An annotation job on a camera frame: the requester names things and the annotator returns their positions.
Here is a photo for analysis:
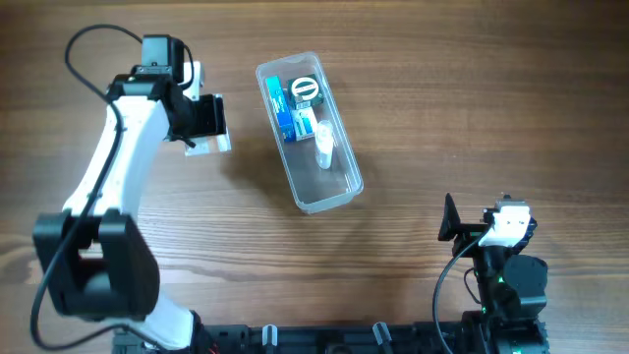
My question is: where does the white Hansaplast plaster box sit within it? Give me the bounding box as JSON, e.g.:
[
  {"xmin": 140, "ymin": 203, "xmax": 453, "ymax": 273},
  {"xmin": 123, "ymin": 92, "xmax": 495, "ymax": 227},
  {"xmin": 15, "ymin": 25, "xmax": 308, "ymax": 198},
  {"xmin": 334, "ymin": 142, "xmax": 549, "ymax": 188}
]
[{"xmin": 185, "ymin": 131, "xmax": 232, "ymax": 156}]

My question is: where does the blue Vicks lozenge box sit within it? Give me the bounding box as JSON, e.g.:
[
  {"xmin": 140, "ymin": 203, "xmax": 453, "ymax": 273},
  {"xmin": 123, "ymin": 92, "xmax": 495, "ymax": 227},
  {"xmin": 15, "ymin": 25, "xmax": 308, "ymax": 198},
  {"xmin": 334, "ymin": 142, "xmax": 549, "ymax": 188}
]
[{"xmin": 265, "ymin": 76, "xmax": 296, "ymax": 143}]

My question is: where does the white blue medicine box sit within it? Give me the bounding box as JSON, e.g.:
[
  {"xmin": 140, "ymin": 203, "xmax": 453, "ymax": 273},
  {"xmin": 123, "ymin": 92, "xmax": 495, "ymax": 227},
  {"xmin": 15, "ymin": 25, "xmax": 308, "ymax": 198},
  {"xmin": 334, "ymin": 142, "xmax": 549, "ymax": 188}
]
[{"xmin": 291, "ymin": 107, "xmax": 317, "ymax": 142}]

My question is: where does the green Zam-Buk ointment box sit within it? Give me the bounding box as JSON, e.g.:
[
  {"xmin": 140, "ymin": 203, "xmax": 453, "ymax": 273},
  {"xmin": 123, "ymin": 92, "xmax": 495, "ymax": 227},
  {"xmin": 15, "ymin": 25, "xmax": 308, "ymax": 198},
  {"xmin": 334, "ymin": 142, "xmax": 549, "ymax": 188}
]
[{"xmin": 287, "ymin": 74, "xmax": 324, "ymax": 110}]

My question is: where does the small hand sanitizer bottle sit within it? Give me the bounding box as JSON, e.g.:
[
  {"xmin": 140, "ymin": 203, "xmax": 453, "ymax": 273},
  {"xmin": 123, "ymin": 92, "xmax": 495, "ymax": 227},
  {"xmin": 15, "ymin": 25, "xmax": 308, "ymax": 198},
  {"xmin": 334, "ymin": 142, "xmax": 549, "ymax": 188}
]
[{"xmin": 314, "ymin": 120, "xmax": 334, "ymax": 170}]

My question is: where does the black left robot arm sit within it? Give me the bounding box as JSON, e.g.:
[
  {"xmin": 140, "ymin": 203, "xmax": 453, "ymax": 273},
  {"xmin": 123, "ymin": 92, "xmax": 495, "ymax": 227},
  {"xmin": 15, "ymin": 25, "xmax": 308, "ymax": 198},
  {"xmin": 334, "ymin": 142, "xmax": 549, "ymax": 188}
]
[{"xmin": 30, "ymin": 34, "xmax": 231, "ymax": 353}]

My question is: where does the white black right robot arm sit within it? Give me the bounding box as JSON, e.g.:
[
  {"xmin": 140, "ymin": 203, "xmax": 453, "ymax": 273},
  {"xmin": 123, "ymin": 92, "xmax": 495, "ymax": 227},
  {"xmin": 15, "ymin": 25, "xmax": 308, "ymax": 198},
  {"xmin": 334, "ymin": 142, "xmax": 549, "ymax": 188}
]
[{"xmin": 431, "ymin": 195, "xmax": 549, "ymax": 353}]

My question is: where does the clear plastic container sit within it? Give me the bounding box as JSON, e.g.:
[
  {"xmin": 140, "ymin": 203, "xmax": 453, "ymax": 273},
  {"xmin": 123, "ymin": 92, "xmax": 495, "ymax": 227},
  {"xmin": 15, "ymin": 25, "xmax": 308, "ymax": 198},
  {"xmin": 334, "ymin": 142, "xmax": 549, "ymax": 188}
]
[{"xmin": 256, "ymin": 52, "xmax": 364, "ymax": 213}]

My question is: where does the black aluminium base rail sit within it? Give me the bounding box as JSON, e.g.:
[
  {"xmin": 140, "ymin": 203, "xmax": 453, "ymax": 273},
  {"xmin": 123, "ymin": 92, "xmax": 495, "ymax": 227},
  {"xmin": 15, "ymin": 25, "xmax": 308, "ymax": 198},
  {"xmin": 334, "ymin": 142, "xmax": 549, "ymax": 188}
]
[{"xmin": 111, "ymin": 321, "xmax": 549, "ymax": 354}]

